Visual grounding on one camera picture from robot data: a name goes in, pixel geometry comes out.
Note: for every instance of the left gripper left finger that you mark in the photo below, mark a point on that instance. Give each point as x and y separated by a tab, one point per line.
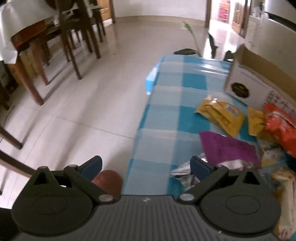
82	177

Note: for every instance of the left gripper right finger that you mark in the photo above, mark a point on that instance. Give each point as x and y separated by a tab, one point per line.
208	176

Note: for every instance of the silver foil snack packet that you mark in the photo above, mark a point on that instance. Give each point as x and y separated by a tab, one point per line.
185	172

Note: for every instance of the purple pink snack packet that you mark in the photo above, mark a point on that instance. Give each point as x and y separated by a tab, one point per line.
219	148

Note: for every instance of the yellow snack packet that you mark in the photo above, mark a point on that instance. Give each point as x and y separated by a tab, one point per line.
221	113
256	121

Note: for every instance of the orange snack bag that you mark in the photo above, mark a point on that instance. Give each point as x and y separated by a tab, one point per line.
282	126

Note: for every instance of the red round stool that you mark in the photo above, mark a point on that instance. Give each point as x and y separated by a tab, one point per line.
109	181

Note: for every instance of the blue checkered tablecloth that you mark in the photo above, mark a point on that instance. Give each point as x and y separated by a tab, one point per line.
168	134

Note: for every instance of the beige snack packet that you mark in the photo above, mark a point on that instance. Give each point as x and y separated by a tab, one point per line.
284	181

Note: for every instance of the white cardboard milk box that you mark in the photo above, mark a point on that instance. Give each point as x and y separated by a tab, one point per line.
255	81

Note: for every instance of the dark wooden dining table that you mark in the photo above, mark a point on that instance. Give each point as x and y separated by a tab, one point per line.
34	37

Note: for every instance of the dark wooden chair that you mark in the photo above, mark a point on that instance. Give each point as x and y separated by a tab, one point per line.
76	16

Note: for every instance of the pink shelf rack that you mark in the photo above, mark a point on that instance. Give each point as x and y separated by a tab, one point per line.
224	10

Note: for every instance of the white table cover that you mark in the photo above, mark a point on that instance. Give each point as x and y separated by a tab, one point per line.
17	15

